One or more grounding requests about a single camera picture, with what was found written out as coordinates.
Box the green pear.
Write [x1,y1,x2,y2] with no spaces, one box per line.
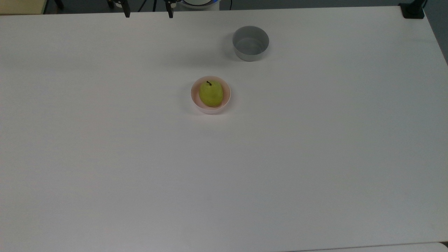
[199,80,223,107]

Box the grey bowl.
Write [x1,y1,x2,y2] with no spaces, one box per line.
[232,26,270,62]

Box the beige furniture panel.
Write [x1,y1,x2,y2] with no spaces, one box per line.
[0,0,48,15]

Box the pink bowl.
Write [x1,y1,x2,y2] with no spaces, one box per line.
[191,76,231,114]

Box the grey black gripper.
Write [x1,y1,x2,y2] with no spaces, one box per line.
[115,0,180,19]

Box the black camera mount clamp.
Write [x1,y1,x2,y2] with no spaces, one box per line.
[399,0,428,19]

